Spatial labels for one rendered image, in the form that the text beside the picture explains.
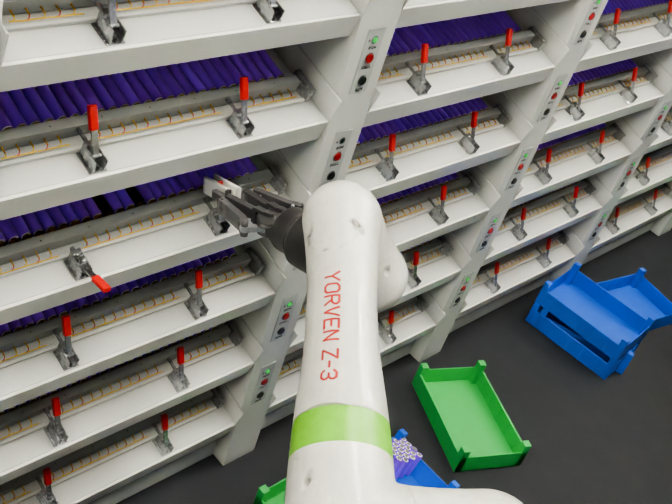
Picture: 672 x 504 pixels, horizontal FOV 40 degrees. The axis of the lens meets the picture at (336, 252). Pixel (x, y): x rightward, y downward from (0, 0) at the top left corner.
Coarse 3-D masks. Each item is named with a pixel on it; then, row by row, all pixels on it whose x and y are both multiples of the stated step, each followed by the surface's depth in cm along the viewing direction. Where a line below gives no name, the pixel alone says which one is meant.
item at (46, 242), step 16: (256, 176) 167; (272, 176) 169; (192, 192) 158; (144, 208) 151; (160, 208) 153; (176, 208) 156; (80, 224) 144; (96, 224) 145; (112, 224) 147; (128, 224) 150; (160, 224) 153; (32, 240) 138; (48, 240) 140; (64, 240) 141; (80, 240) 145; (0, 256) 134; (16, 256) 137; (0, 272) 134
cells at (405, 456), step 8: (392, 440) 225; (400, 440) 226; (392, 448) 221; (400, 448) 223; (408, 448) 225; (416, 448) 226; (400, 456) 220; (408, 456) 222; (416, 456) 224; (400, 464) 220; (408, 464) 222; (416, 464) 225; (400, 472) 220; (408, 472) 226
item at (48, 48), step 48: (48, 0) 114; (96, 0) 117; (144, 0) 124; (192, 0) 128; (240, 0) 133; (288, 0) 140; (336, 0) 145; (0, 48) 105; (48, 48) 112; (96, 48) 115; (144, 48) 120; (192, 48) 126; (240, 48) 133
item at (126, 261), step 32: (256, 160) 173; (288, 192) 171; (192, 224) 157; (32, 256) 140; (96, 256) 145; (128, 256) 147; (160, 256) 150; (192, 256) 157; (0, 288) 134; (32, 288) 136; (64, 288) 139; (96, 288) 145; (0, 320) 134
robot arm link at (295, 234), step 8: (296, 224) 138; (288, 232) 139; (296, 232) 138; (288, 240) 139; (296, 240) 138; (288, 248) 139; (296, 248) 138; (304, 248) 136; (288, 256) 140; (296, 256) 138; (304, 256) 137; (296, 264) 139; (304, 264) 137; (304, 272) 140
